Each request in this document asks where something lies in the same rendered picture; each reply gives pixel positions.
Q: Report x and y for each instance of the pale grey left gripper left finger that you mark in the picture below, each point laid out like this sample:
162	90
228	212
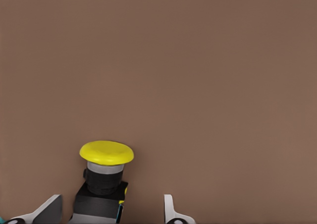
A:
48	210

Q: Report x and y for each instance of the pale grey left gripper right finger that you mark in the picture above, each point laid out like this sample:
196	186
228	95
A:
169	210

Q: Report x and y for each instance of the yellow mushroom push button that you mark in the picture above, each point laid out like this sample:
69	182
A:
105	153

